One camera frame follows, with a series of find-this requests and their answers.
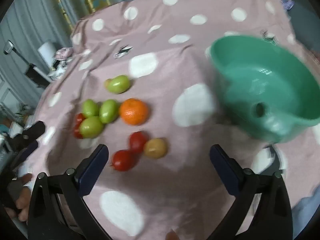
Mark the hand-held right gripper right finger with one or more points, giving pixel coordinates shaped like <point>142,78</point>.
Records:
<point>225,167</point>

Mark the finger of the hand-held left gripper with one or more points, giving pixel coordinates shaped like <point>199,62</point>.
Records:
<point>32,130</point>
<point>26,152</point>

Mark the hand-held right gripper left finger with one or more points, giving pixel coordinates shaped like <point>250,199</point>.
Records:
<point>93,170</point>

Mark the green tomato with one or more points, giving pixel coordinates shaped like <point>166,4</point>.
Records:
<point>118,84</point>
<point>91,127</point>
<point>90,108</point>
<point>108,110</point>

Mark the person's left hand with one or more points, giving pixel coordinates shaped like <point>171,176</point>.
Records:
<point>22,200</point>

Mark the red tomato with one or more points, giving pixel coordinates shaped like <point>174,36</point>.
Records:
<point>137,141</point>
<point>123,160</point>
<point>77,123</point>

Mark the stick vacuum cleaner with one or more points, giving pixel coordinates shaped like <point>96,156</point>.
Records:
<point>35,73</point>

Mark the yellowish tomato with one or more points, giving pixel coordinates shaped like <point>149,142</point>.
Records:
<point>155,148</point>

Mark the black white printed bag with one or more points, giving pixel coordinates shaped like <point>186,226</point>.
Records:
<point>58,67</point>

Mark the orange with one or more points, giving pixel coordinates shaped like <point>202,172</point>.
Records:
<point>133,111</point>

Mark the pink floral cloth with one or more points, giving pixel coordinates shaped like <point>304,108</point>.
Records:
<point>63,53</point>

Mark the green plastic basin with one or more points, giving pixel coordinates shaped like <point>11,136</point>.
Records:
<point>275,80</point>

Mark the pink polka dot blanket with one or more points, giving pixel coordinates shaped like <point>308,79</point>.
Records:
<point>175,67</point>

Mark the grey curtain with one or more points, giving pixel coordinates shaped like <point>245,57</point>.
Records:
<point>25,17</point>

